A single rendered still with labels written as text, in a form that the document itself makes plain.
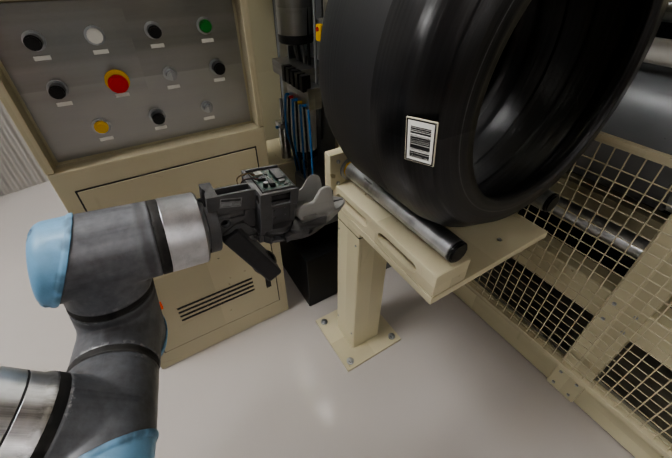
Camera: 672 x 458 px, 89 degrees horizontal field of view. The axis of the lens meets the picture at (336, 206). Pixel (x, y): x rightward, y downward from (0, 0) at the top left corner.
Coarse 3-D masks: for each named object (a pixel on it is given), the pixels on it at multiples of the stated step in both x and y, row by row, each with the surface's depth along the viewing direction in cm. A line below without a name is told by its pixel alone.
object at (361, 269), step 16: (352, 240) 108; (352, 256) 112; (368, 256) 111; (352, 272) 116; (368, 272) 116; (384, 272) 122; (352, 288) 121; (368, 288) 122; (352, 304) 125; (368, 304) 128; (352, 320) 131; (368, 320) 135; (352, 336) 136; (368, 336) 142
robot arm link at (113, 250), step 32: (64, 224) 34; (96, 224) 35; (128, 224) 36; (160, 224) 37; (32, 256) 32; (64, 256) 32; (96, 256) 34; (128, 256) 35; (160, 256) 37; (32, 288) 32; (64, 288) 33; (96, 288) 35; (128, 288) 37
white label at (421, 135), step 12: (408, 120) 40; (420, 120) 39; (408, 132) 41; (420, 132) 40; (432, 132) 39; (408, 144) 42; (420, 144) 41; (432, 144) 40; (408, 156) 43; (420, 156) 42; (432, 156) 41
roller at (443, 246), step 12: (348, 168) 80; (360, 180) 77; (372, 192) 74; (384, 192) 71; (384, 204) 71; (396, 204) 68; (396, 216) 69; (408, 216) 66; (420, 228) 63; (432, 228) 62; (444, 228) 62; (432, 240) 61; (444, 240) 60; (456, 240) 59; (444, 252) 59; (456, 252) 58
